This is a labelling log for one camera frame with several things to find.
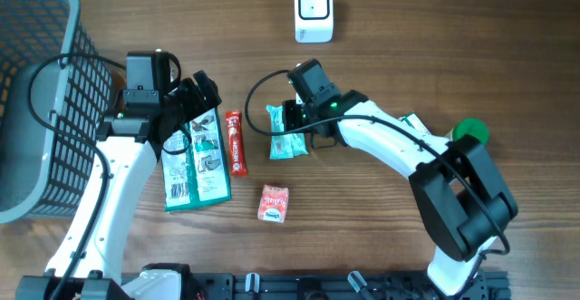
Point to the light teal sachet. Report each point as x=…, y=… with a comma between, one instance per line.
x=284, y=146

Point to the green white gum pack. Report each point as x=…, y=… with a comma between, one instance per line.
x=414, y=121

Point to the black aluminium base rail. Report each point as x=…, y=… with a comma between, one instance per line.
x=404, y=285

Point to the red chocolate bar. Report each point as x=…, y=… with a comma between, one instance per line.
x=235, y=141

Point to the pink tissue pack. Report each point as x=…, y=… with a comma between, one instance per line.
x=273, y=204

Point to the white barcode scanner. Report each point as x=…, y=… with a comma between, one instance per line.
x=314, y=21

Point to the grey plastic mesh basket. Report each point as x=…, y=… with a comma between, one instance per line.
x=47, y=62

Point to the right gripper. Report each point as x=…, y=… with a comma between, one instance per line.
x=290, y=114

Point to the large green white packet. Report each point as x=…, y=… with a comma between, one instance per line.
x=194, y=165

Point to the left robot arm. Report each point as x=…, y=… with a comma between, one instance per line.
x=129, y=142

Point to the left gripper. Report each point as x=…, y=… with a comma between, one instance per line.
x=190, y=88

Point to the green lid jar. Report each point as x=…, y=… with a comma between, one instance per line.
x=470, y=126

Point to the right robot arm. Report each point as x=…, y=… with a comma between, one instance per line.
x=464, y=202

